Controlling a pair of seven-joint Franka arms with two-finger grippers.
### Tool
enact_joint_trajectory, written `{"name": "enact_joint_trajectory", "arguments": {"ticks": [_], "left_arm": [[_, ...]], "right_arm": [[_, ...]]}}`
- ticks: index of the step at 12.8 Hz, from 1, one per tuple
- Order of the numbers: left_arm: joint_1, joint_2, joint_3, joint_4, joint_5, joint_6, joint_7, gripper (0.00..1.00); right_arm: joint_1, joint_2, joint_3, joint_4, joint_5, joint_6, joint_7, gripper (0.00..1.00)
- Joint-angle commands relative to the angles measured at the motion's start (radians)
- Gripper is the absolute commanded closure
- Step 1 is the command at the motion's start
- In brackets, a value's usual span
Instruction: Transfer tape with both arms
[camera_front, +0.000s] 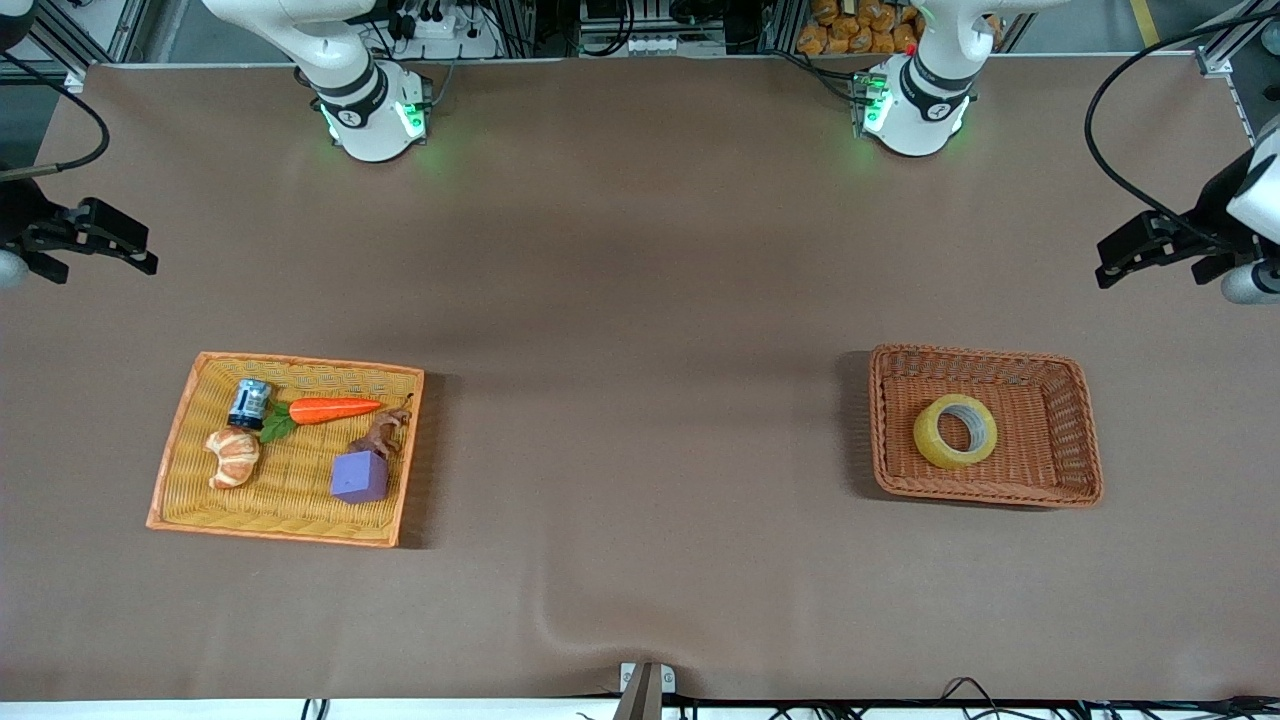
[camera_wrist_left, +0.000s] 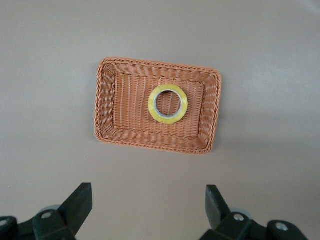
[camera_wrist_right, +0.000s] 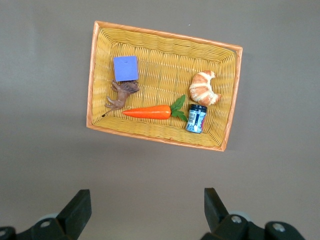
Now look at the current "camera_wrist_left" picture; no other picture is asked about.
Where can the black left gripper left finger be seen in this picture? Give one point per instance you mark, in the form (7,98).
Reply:
(65,220)

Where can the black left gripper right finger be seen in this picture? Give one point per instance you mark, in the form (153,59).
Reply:
(230,225)

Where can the yellow tape roll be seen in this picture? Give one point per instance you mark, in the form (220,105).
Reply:
(150,103)

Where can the brown wicker basket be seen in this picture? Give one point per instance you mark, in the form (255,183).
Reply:
(125,112)

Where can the brown table cover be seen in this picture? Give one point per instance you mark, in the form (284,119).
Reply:
(50,75)

